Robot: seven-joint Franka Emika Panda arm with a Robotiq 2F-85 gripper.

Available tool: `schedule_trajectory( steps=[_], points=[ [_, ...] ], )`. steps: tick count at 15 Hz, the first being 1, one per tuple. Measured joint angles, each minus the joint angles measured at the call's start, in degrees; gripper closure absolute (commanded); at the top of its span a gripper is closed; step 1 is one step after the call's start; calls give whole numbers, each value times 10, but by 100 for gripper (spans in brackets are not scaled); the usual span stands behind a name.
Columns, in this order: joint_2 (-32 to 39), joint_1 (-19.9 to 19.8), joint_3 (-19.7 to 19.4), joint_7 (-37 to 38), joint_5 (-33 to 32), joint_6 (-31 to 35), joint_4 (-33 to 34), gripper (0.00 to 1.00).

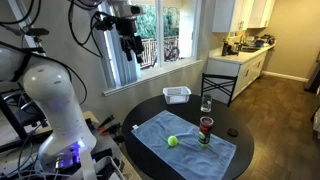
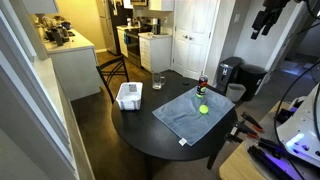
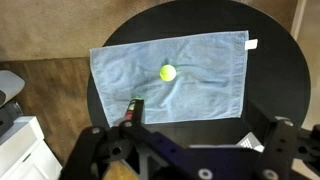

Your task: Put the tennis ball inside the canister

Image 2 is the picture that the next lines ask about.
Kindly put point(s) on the round black table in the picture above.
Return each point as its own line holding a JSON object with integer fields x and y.
{"x": 144, "y": 132}

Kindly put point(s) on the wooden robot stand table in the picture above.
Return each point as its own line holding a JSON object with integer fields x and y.
{"x": 241, "y": 166}

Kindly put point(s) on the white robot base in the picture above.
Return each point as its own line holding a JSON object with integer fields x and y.
{"x": 300, "y": 133}

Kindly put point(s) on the clear glass mug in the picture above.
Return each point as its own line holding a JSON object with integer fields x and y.
{"x": 157, "y": 81}

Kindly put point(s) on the white plastic bin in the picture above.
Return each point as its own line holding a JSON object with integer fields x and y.
{"x": 129, "y": 96}

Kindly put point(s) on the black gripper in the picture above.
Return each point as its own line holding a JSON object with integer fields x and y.
{"x": 267, "y": 18}

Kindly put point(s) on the white upper cabinets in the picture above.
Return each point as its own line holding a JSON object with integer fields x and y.
{"x": 161, "y": 5}

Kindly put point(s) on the white cabinet by stove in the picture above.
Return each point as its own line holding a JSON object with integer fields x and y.
{"x": 155, "y": 51}

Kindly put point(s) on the black trash can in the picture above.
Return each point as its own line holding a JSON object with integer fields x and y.
{"x": 250, "y": 77}

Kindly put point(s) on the white kitchen counter island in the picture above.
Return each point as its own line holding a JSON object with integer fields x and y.
{"x": 75, "y": 66}

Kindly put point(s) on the black orange clamp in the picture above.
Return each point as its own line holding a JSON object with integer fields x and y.
{"x": 255, "y": 124}
{"x": 240, "y": 127}

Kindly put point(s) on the blue towel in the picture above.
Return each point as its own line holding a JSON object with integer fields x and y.
{"x": 181, "y": 115}

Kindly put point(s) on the black refrigerator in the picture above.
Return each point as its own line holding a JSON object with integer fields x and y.
{"x": 112, "y": 14}

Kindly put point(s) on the white double door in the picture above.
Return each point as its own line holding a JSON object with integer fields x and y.
{"x": 193, "y": 21}

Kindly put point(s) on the clear tennis ball canister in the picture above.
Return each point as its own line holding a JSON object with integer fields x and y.
{"x": 201, "y": 87}

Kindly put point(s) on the stainless steel stove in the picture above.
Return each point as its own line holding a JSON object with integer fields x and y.
{"x": 133, "y": 44}

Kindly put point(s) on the small grey trash bin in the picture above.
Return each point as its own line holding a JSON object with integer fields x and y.
{"x": 235, "y": 91}

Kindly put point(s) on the green tennis ball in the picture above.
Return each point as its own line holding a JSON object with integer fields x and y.
{"x": 203, "y": 109}

